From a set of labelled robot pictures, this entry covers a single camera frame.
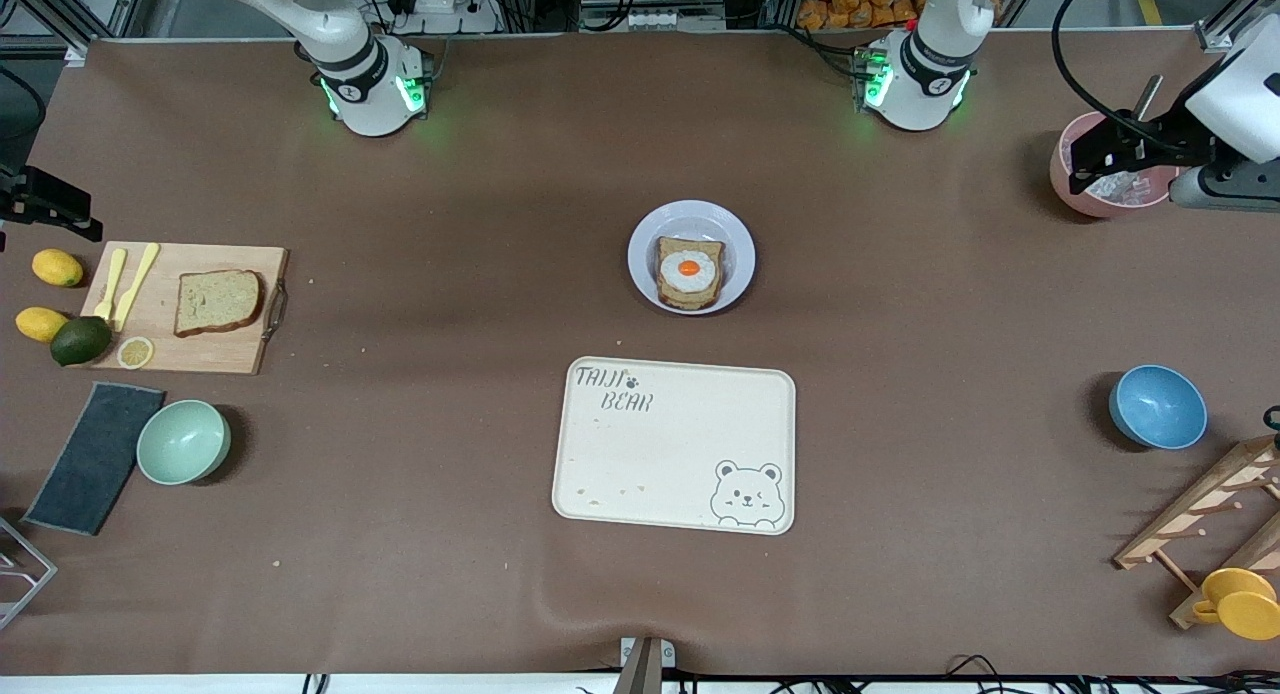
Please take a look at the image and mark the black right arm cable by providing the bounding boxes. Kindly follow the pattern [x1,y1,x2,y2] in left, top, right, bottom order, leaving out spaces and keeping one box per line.
[0,66,47,135]

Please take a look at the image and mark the fried egg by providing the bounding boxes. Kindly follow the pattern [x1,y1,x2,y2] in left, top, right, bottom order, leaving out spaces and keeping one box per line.
[660,250,719,295]

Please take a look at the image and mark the orange snack pile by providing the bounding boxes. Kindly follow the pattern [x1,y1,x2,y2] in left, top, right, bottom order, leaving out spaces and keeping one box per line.
[797,0,923,31]

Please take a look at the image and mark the white round plate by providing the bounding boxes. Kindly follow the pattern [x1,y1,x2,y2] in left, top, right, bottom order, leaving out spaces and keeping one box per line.
[627,200,756,316]

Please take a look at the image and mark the white power strip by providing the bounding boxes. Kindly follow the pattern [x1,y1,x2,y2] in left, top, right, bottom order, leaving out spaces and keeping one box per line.
[375,0,501,35]

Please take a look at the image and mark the yellow plastic fork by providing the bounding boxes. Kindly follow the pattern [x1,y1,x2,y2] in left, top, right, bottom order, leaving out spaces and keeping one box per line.
[94,248,129,322]

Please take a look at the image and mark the yellow plastic knife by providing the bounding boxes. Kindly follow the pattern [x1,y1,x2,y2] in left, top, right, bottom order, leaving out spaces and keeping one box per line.
[112,242,161,333]

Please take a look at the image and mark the blue bowl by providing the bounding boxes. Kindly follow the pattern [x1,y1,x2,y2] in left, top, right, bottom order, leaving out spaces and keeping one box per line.
[1108,364,1209,451]

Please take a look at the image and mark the brown table mat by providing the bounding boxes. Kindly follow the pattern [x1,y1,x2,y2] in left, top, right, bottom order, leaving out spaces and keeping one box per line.
[0,29,1280,677]

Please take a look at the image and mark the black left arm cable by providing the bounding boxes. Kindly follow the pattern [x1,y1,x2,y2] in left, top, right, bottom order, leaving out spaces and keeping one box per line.
[1050,0,1201,153]

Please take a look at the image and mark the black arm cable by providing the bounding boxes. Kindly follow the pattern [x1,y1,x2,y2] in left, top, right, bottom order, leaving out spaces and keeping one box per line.
[0,66,47,135]
[1050,0,1201,153]

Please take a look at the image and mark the light green bowl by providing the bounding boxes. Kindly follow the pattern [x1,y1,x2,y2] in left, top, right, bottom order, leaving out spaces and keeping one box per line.
[136,399,232,487]

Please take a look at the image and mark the cream bear print tray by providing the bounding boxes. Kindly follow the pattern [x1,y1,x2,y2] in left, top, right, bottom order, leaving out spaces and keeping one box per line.
[551,356,797,536]

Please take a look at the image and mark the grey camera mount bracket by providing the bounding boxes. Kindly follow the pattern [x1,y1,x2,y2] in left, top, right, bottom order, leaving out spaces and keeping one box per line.
[612,636,677,694]

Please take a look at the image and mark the clear ice cubes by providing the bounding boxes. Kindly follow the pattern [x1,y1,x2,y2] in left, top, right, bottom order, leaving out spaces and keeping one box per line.
[1085,169,1153,207]

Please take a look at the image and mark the dark grey cloth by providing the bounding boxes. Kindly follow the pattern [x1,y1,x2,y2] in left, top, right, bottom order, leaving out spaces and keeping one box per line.
[22,381,166,537]

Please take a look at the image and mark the yellow lemon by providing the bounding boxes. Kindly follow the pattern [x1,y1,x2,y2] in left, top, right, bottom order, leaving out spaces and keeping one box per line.
[31,248,85,288]
[15,306,70,343]

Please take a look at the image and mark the yellow cup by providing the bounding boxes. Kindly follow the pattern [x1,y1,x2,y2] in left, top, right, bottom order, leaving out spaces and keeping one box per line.
[1192,568,1280,642]

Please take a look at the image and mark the plain brown bread slice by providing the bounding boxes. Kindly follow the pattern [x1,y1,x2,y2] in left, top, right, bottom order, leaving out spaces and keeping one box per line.
[174,269,265,338]

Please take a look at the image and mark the wooden cutting board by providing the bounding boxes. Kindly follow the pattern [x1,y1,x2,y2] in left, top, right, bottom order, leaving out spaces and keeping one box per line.
[80,241,290,376]

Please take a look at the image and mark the metal wire rack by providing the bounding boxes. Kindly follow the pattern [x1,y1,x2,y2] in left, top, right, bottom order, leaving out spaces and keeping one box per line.
[0,514,58,632]

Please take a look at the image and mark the green avocado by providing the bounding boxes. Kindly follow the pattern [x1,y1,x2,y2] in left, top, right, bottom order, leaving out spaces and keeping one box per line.
[50,316,113,367]

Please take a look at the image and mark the wooden drying rack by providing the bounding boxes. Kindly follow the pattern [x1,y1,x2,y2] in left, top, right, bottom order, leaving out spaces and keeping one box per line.
[1113,434,1280,631]

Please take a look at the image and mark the aluminium frame post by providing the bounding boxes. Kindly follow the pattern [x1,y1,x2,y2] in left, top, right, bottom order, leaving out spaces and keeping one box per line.
[20,0,151,67]
[1195,0,1280,53]

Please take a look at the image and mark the pink bowl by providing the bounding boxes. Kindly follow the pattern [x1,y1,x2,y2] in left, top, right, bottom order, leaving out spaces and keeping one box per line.
[1049,111,1181,219]

